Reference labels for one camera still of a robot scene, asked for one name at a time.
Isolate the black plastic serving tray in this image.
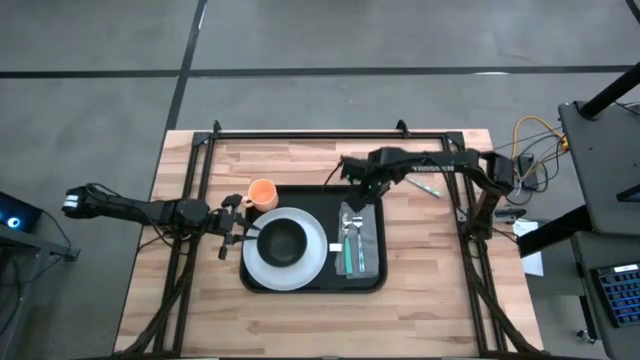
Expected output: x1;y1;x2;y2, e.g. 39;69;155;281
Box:
238;184;389;295

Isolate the grey cloth napkin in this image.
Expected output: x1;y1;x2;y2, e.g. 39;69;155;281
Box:
329;201;381;280

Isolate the black metal beam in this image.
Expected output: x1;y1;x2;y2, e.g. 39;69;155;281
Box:
517;204;591;259

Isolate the backlit keyboard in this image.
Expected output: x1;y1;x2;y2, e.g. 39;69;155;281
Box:
591;262;640;329

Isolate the grey cart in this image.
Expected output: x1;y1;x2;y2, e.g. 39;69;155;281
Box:
569;230;640;360

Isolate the black box with blue light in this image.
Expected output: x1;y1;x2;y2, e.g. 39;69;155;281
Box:
0;192;44;234

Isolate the black table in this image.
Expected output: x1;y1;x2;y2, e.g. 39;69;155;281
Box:
557;99;640;236

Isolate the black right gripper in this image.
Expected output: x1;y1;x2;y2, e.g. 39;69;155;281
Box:
339;149;396;215

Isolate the white paper sheet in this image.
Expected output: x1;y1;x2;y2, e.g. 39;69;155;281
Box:
512;219;545;278

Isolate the orange mug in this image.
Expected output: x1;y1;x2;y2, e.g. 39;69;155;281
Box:
240;178;279;213

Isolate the black bowl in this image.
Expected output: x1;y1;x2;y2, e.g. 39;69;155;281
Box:
256;218;309;268

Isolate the grey metal stand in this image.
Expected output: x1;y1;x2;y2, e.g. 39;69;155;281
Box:
0;223;81;360

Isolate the black pole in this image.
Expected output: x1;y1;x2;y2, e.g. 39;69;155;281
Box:
578;60;640;120

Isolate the black aluminium table frame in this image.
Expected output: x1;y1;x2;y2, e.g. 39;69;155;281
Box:
114;118;547;359

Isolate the black power adapter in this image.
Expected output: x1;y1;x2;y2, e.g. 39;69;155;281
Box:
516;153;539;191

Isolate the yellow cable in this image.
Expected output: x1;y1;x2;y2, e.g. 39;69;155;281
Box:
509;114;569;184

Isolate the white round plate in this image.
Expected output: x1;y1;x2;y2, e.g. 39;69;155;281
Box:
242;207;330;292

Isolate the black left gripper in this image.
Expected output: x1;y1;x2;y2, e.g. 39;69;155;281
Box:
202;193;262;261

